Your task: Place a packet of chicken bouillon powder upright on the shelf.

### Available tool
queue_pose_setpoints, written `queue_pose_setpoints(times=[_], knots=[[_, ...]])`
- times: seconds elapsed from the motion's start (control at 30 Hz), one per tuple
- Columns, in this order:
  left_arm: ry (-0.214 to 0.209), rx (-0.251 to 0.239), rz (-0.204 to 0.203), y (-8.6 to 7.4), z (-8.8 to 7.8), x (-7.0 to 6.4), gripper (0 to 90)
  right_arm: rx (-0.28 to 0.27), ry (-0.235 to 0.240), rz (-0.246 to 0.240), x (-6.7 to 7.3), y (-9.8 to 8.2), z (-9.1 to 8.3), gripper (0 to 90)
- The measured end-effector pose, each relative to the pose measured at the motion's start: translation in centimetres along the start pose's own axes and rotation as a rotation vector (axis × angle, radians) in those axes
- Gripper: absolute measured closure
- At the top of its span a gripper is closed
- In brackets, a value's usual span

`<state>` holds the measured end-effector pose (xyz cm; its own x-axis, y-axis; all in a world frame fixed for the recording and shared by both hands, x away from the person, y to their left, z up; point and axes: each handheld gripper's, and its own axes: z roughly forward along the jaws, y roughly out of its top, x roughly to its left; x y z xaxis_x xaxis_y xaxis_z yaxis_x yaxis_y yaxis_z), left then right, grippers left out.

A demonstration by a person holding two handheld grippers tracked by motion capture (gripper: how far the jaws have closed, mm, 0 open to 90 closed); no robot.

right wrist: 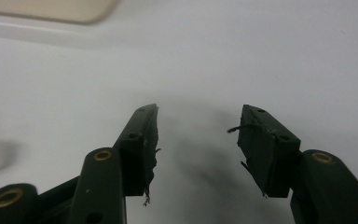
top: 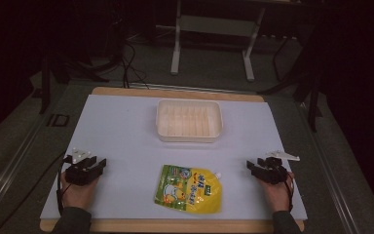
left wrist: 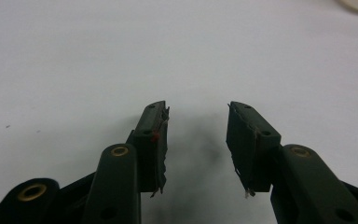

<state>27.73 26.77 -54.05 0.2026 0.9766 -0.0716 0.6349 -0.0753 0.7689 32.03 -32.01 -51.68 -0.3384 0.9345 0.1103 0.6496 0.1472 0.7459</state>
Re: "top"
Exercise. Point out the yellow green spout pouch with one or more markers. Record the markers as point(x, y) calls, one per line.
point(188, 190)

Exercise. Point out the white metal stand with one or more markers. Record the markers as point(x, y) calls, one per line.
point(214, 29)

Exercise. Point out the white table mat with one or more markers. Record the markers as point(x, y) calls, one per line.
point(126, 136)

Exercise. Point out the person's left hand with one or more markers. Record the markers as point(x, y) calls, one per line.
point(78, 195)

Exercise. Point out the person's right hand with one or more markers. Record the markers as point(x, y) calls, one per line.
point(277, 195)

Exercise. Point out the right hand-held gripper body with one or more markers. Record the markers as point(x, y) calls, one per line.
point(274, 172)

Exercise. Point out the white plastic basket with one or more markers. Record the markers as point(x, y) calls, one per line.
point(189, 121)

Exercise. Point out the metal floor rail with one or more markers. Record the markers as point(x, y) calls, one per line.
point(11, 169)
point(329, 169)

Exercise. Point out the black floor socket box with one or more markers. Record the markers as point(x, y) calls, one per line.
point(58, 120)

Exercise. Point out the black metal stand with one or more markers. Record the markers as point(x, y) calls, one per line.
point(313, 100)

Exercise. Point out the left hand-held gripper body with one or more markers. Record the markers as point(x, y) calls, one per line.
point(78, 175)

